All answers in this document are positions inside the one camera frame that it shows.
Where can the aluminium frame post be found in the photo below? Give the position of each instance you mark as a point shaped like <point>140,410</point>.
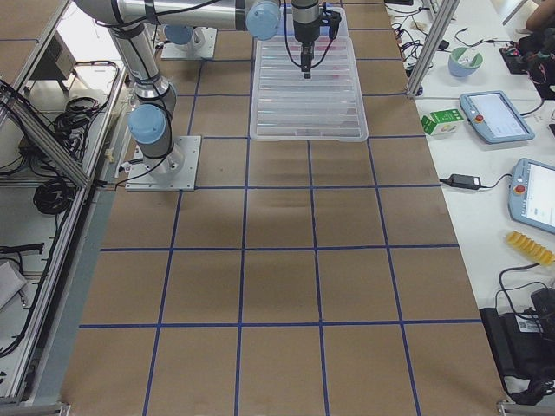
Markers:
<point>431,44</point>

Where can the green white carton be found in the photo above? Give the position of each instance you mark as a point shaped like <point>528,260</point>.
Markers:
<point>441,121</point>

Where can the teach pendant near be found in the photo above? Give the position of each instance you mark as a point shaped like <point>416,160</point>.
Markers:
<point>531,194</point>

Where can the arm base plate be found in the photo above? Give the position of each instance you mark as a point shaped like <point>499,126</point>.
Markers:
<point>177,172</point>
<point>188,43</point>

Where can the black power adapter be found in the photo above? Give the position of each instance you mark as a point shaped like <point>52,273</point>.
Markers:
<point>465,181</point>

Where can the teach pendant far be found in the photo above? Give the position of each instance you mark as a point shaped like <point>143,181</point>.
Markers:
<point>494,118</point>

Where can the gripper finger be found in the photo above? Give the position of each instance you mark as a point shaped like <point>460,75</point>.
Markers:
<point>306,61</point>

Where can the teach pendant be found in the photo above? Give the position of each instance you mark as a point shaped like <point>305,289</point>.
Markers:
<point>531,194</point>
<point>494,118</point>

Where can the clear plastic box lid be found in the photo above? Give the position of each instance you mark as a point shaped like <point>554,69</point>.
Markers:
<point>287,106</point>

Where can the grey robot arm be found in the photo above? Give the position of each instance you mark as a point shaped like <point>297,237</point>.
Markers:
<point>151,122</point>

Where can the clear plastic storage box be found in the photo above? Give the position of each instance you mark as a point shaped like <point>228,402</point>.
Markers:
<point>263,21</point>

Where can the yellow toy piece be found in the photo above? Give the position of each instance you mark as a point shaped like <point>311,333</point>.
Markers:
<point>530,248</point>

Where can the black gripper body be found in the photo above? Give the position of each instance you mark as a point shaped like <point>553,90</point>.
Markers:
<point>304,31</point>

